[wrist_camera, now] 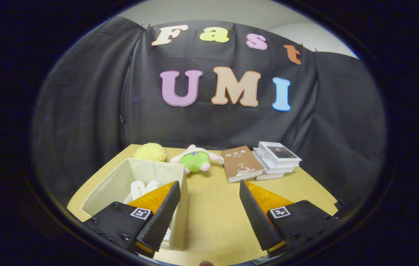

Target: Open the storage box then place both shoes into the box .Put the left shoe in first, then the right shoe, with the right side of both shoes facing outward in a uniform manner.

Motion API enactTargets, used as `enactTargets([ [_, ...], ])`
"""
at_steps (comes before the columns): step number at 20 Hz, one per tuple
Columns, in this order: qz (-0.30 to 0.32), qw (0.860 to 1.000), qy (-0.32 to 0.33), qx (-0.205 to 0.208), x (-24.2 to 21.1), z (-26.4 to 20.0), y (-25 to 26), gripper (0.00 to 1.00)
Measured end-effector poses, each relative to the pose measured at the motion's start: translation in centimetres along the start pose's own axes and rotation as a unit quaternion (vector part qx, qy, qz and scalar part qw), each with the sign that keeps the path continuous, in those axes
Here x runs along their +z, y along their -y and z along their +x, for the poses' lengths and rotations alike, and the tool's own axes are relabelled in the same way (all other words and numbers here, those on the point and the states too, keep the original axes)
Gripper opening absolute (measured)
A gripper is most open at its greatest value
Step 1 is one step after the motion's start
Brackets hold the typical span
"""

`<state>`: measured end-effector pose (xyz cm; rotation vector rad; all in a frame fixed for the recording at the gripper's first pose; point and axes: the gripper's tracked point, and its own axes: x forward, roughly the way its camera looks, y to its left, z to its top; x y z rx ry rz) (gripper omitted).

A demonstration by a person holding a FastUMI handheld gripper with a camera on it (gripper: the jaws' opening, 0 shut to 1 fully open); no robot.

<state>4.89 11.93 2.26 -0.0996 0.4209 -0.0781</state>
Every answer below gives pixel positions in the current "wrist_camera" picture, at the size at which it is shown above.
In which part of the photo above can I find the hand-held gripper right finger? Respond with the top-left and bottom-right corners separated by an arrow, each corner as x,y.
239,180 -> 341,258

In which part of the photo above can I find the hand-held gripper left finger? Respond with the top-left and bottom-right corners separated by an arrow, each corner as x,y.
84,180 -> 181,258

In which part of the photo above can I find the white canvas shoe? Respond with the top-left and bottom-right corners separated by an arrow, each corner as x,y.
145,180 -> 164,193
124,180 -> 146,204

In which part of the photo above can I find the beige fabric storage box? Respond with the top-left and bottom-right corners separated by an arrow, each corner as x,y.
81,158 -> 190,251

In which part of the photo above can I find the plain brown cover book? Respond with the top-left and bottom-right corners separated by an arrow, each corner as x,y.
256,172 -> 285,181

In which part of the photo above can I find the plain white book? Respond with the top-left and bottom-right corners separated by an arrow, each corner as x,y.
253,148 -> 296,175

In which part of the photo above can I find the brown illustrated cover book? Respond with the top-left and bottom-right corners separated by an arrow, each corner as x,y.
221,146 -> 265,183

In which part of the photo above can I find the green and pink plush toy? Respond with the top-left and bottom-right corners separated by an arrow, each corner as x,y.
170,144 -> 225,174

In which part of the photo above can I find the yellow plush cushion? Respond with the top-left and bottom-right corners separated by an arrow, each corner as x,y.
133,143 -> 167,162

